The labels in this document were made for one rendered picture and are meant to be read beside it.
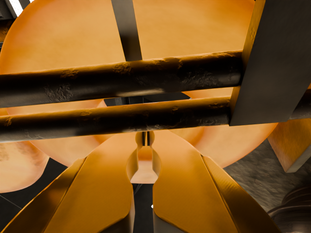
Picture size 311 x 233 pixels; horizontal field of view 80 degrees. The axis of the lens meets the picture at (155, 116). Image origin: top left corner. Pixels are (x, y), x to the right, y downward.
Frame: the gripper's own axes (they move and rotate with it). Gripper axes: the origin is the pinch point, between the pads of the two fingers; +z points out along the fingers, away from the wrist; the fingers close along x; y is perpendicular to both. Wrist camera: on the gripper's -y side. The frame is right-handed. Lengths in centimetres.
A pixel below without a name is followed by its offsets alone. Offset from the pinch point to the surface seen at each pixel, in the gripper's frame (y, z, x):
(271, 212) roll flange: 35.0, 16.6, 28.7
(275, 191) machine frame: 37, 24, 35
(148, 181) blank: 5.9, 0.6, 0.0
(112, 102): 420, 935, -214
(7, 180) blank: 5.3, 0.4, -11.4
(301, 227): 29.2, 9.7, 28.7
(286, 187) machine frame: 33, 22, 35
